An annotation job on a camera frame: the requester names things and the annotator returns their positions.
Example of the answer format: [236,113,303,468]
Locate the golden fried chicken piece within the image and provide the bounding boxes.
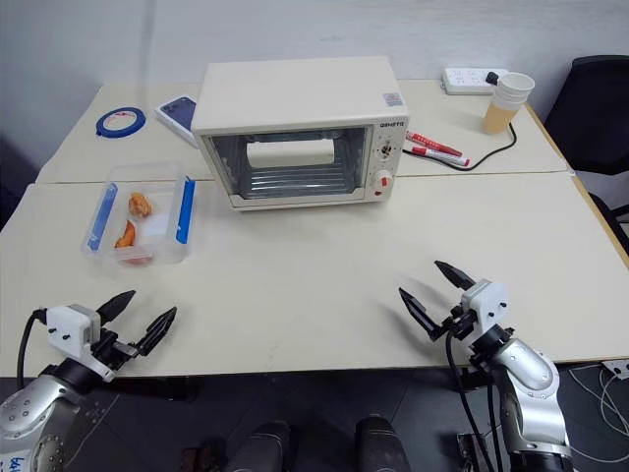
[128,192,153,218]

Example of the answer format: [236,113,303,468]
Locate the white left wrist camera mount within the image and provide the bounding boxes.
[46,304,102,357]

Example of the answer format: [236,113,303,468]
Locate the cream toaster oven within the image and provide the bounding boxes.
[191,55,411,213]

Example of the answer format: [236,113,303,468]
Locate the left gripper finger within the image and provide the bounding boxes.
[138,306,179,357]
[95,289,138,327]

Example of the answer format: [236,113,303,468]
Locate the red marker pen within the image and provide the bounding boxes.
[405,131,464,155]
[410,145,473,167]

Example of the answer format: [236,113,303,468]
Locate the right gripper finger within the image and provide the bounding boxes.
[397,287,446,342]
[433,260,479,294]

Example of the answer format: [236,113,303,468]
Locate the dark rounded shape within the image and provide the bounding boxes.
[228,420,292,472]
[354,415,403,472]

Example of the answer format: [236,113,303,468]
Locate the white floor power strip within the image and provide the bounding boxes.
[600,358,629,383]

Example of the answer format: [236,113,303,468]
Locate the blue tape roll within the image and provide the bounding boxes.
[94,105,147,140]

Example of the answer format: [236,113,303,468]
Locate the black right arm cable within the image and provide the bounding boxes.
[443,327,515,472]

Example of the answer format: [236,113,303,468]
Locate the white paper cup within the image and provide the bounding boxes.
[492,71,536,115]

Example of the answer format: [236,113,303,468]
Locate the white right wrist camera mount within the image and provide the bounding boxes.
[458,278,510,329]

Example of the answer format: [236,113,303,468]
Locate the black office chair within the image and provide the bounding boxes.
[542,54,629,238]

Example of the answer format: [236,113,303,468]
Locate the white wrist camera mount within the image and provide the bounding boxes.
[46,304,102,357]
[458,278,510,329]

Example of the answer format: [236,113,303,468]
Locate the brown paper cup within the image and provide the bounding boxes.
[481,95,523,136]

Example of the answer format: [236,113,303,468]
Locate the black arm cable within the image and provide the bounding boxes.
[16,308,50,390]
[443,327,515,472]

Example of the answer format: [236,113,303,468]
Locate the white floor cable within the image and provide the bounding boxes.
[568,364,629,444]

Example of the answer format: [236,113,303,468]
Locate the orange fried food piece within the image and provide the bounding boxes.
[114,219,139,249]

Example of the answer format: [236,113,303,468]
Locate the black power cable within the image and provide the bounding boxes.
[402,120,518,172]

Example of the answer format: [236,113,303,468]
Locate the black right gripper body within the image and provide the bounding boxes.
[440,306,481,345]

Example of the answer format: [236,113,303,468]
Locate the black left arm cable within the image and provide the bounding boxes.
[16,308,50,390]

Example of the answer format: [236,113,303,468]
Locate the clear food container blue clips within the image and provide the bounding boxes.
[80,163,198,267]

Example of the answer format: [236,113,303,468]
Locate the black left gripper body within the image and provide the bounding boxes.
[89,328,143,384]

